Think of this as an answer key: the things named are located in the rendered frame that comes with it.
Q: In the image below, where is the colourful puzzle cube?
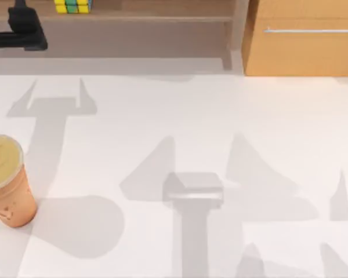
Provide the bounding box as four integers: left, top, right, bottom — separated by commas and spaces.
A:
54, 0, 94, 15

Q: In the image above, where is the wooden open shelf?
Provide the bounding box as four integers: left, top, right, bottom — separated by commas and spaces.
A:
0, 0, 242, 71

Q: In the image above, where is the orange cup with clear lid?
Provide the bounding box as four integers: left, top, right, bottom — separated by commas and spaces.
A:
0, 133, 39, 228

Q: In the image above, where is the wooden cupboard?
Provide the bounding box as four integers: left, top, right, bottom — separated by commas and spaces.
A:
241, 0, 348, 78

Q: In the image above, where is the wooden drawer front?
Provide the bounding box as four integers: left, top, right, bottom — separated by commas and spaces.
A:
246, 17, 348, 77

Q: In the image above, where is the long metal handle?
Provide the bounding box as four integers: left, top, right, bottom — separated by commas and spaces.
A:
263, 27, 348, 34

